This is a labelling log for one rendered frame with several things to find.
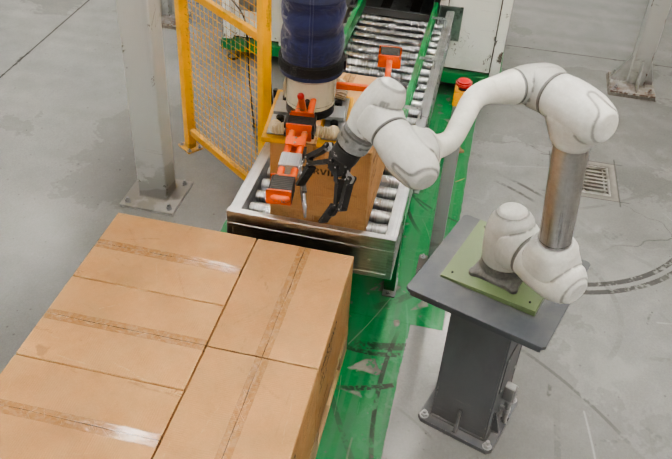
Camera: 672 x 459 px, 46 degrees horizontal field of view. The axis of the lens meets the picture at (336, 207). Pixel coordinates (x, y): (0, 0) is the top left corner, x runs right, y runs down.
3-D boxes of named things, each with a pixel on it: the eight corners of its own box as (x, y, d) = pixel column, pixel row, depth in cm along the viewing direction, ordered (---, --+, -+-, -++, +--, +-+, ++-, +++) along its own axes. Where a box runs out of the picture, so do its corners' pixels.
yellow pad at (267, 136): (277, 93, 296) (277, 81, 293) (303, 96, 296) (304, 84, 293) (260, 141, 270) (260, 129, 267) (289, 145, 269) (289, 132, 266)
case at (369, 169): (305, 142, 374) (307, 66, 349) (388, 156, 368) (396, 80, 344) (269, 218, 327) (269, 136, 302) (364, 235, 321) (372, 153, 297)
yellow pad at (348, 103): (327, 98, 295) (328, 86, 292) (354, 101, 295) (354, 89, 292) (315, 147, 269) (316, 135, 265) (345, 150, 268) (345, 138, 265)
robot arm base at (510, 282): (542, 258, 279) (544, 246, 276) (515, 295, 265) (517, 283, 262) (495, 239, 287) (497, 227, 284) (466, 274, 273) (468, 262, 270)
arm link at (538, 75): (506, 56, 219) (541, 77, 210) (552, 49, 228) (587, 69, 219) (495, 98, 226) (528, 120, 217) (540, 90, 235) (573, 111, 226)
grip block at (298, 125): (287, 125, 260) (287, 110, 256) (316, 128, 259) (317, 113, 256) (283, 139, 253) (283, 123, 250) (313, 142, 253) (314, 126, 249)
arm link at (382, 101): (336, 114, 197) (362, 151, 191) (368, 66, 188) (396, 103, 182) (367, 116, 204) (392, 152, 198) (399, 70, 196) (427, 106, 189)
